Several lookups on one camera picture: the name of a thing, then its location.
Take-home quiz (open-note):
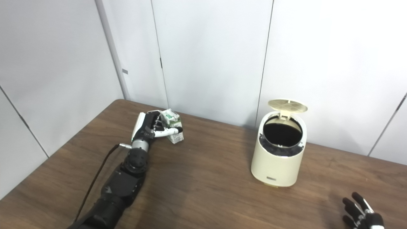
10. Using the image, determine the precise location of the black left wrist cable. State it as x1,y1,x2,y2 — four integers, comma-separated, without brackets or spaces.
74,143,132,223

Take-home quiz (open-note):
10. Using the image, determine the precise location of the cream round bin lid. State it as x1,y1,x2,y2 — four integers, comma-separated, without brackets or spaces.
267,99,308,121

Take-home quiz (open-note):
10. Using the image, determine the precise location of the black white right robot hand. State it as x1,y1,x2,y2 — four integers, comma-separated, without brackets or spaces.
342,192,385,229

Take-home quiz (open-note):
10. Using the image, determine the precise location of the cream-colored cylindrical bin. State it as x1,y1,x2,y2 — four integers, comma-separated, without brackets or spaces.
251,110,307,188

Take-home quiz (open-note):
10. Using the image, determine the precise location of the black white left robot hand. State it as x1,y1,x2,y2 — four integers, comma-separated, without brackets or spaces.
131,110,184,143

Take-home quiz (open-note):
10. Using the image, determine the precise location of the black bin liner bag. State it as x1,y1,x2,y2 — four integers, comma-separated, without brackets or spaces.
259,115,305,157

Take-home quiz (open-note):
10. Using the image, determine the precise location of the white green milk carton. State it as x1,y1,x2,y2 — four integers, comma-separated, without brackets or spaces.
160,109,184,144

